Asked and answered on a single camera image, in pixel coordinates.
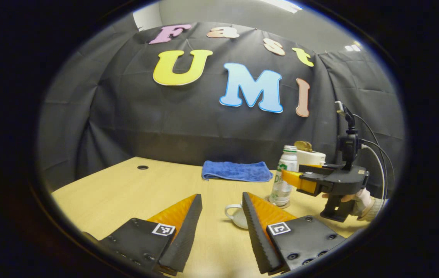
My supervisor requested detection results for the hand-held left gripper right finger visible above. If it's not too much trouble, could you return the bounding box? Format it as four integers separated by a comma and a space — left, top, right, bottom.
242, 192, 346, 275

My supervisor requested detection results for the blue towel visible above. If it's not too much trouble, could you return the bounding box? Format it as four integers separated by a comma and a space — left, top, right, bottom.
202, 161, 273, 183

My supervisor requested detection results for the white ceramic teacup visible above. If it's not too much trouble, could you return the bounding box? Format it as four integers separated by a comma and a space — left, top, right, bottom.
225, 203, 249, 229

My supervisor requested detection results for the ceiling light panel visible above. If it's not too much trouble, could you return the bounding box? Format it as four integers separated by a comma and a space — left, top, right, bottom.
262, 0, 303, 14

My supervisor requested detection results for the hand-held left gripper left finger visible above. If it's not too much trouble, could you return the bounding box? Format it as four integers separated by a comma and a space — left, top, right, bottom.
100, 194, 203, 276

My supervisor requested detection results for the round brown coaster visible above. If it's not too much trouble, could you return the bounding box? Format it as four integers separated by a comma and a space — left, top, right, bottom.
264, 195, 292, 209

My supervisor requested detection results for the white toaster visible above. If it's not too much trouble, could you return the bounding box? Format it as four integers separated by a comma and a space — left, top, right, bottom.
296, 150, 326, 166

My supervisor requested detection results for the black cable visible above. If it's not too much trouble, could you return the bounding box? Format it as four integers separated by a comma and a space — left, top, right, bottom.
354, 114, 389, 201
361, 139, 396, 193

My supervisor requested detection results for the white plastic water bottle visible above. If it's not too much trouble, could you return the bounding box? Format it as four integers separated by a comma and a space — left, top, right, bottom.
270, 146, 298, 208

